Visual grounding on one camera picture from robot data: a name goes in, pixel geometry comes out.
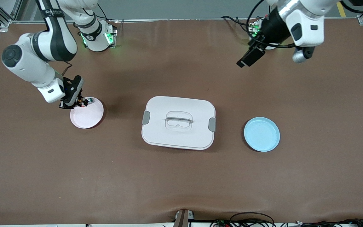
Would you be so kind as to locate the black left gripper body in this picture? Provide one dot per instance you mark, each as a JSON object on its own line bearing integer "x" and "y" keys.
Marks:
{"x": 273, "y": 30}

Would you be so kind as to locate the brown table mat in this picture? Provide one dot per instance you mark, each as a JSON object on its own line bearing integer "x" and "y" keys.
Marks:
{"x": 43, "y": 173}

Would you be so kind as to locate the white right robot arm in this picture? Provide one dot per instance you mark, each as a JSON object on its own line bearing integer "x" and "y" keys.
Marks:
{"x": 27, "y": 63}

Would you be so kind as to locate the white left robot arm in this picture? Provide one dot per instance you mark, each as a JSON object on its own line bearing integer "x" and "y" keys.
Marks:
{"x": 307, "y": 19}

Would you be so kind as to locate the metal bracket post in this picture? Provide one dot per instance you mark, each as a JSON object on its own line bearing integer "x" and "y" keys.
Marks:
{"x": 183, "y": 219}

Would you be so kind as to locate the pale pink round plate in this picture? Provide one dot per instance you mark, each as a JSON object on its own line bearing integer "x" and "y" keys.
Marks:
{"x": 87, "y": 118}

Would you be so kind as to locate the light blue round plate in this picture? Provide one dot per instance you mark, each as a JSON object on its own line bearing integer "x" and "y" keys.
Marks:
{"x": 262, "y": 134}

